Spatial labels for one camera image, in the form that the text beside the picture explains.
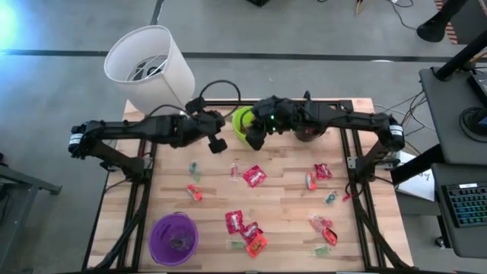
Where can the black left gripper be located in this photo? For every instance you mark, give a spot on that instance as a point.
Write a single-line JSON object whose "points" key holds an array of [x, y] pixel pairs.
{"points": [[207, 123]]}

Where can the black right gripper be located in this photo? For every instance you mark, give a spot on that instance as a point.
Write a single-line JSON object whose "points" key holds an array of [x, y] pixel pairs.
{"points": [[281, 112]]}

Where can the red Skittles candy pack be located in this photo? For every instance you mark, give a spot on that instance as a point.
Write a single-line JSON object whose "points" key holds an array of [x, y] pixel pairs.
{"points": [[250, 230], [322, 171], [254, 176], [310, 132], [234, 222]]}

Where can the orange Reese's candy pack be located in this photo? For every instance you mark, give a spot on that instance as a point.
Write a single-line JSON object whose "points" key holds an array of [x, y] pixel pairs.
{"points": [[310, 181], [256, 245]]}

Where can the purple plastic bucket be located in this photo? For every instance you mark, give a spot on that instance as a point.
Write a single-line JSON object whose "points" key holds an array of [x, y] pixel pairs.
{"points": [[163, 228]]}

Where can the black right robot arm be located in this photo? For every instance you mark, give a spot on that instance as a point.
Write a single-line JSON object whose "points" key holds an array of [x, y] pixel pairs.
{"points": [[354, 120]]}

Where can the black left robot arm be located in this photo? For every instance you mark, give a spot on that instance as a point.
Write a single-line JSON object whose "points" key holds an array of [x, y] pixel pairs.
{"points": [[133, 127]]}

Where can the teal candy in clear wrapper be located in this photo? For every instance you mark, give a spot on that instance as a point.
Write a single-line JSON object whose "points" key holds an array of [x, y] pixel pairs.
{"points": [[193, 166], [331, 197]]}

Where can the small red candy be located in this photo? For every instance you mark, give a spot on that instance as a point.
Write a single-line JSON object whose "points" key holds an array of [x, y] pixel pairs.
{"points": [[346, 197]]}

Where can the red orange candy pack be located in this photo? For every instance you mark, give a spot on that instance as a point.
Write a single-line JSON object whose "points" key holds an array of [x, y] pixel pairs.
{"points": [[330, 236]]}

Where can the green plastic bucket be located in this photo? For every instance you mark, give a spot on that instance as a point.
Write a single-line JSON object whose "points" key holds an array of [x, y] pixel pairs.
{"points": [[239, 122]]}

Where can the black plastic bucket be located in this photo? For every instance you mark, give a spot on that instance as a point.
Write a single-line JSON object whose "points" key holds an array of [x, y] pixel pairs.
{"points": [[304, 136]]}

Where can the small orange Reese's pack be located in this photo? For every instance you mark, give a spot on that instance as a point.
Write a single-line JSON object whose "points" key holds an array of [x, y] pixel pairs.
{"points": [[195, 192]]}

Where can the white shade silver table lamp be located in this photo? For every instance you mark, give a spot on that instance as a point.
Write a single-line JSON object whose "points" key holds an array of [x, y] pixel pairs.
{"points": [[167, 87]]}

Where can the black desk leg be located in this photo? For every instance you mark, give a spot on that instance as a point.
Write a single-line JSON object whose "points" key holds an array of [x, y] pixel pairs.
{"points": [[412, 163]]}

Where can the wooden stick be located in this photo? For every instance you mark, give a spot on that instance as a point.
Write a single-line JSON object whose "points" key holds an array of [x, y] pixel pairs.
{"points": [[359, 5]]}

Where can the white paper sheet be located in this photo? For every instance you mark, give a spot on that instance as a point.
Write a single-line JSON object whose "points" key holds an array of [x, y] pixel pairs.
{"points": [[420, 186]]}

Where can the grey desk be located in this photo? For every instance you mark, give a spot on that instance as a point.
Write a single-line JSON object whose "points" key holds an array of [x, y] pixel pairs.
{"points": [[456, 243], [445, 114]]}

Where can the black pole with foot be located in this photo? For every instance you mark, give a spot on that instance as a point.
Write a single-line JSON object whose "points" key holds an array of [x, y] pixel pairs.
{"points": [[433, 28]]}

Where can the black caster wheel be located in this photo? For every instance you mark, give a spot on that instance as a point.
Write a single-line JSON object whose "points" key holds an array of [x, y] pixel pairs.
{"points": [[440, 241]]}

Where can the red white striped mat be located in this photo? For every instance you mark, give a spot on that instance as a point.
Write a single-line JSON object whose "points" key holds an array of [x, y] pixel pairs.
{"points": [[451, 32]]}

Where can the black backlit keyboard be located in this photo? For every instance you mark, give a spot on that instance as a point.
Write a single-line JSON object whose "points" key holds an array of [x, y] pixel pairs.
{"points": [[468, 205]]}

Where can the black aluminium table frame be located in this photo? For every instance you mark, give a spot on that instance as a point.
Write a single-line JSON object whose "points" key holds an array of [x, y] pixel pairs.
{"points": [[224, 102]]}

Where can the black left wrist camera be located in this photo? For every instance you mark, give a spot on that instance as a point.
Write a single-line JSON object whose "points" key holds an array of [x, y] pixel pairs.
{"points": [[196, 105]]}

